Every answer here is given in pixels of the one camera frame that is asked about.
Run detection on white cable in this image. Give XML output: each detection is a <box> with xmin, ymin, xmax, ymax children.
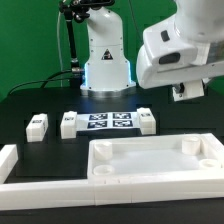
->
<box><xmin>56</xmin><ymin>12</ymin><xmax>64</xmax><ymax>88</ymax></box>

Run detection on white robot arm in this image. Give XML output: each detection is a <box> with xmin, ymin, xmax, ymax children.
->
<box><xmin>81</xmin><ymin>0</ymin><xmax>224</xmax><ymax>101</ymax></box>

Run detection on white left fence piece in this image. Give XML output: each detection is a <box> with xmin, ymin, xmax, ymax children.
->
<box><xmin>0</xmin><ymin>144</ymin><xmax>18</xmax><ymax>184</ymax></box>

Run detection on black cable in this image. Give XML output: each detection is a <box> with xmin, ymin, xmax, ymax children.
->
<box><xmin>7</xmin><ymin>69</ymin><xmax>73</xmax><ymax>97</ymax></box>

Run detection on fiducial marker sheet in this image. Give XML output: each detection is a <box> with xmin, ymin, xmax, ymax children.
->
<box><xmin>77</xmin><ymin>112</ymin><xmax>139</xmax><ymax>131</ymax></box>

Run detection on white front fence rail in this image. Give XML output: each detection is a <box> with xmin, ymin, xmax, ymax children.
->
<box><xmin>0</xmin><ymin>178</ymin><xmax>224</xmax><ymax>211</ymax></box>

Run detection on white desk top tray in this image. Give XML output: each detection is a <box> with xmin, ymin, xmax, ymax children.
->
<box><xmin>87</xmin><ymin>133</ymin><xmax>224</xmax><ymax>180</ymax></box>

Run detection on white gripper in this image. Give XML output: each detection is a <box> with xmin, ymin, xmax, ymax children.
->
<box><xmin>136</xmin><ymin>15</ymin><xmax>224</xmax><ymax>94</ymax></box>

